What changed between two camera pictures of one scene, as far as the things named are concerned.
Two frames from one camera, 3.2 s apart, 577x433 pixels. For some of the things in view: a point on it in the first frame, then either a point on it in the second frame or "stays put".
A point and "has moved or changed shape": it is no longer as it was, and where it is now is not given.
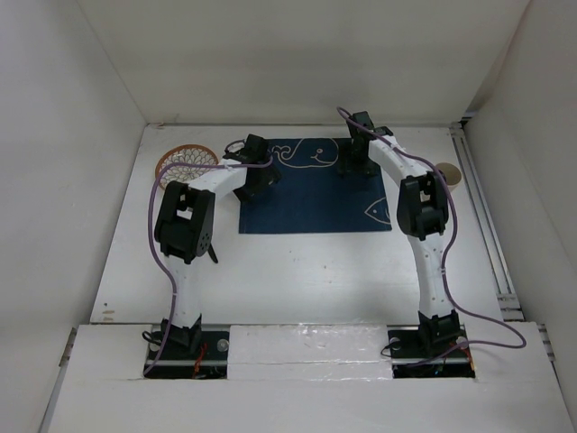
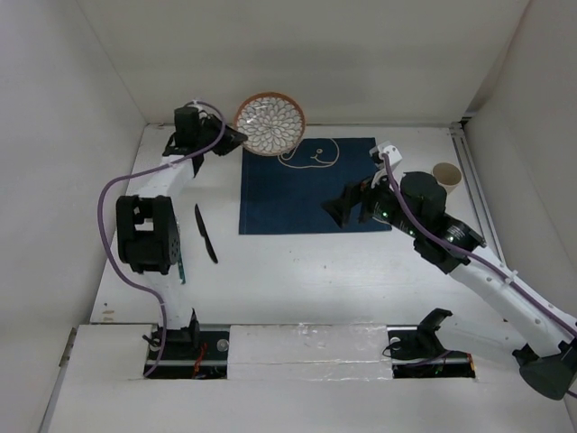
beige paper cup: [452, 173] stays put
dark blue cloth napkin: [312, 196] stays put
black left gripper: [269, 177] -> [230, 141]
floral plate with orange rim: [187, 153] has moved or changed shape
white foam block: [309, 352] stays put
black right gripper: [370, 168] -> [340, 210]
